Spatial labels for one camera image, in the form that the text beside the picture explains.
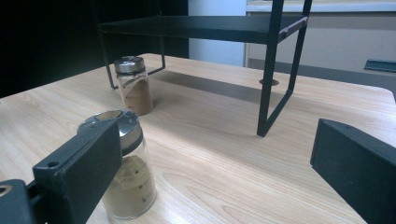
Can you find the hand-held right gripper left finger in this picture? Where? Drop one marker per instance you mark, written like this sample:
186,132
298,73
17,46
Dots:
77,168

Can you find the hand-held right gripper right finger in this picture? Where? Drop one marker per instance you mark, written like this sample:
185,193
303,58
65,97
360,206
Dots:
358,165

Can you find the glass spice jar yellow powder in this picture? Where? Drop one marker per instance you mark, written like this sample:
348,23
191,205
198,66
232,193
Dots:
135,186

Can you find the glass spice jar brown powder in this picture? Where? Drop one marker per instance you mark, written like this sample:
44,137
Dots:
137,93

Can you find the black metal shelf rack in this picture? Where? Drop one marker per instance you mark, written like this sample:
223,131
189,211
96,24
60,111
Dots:
218,28

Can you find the black curtain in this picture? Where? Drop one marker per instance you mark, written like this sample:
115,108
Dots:
46,40

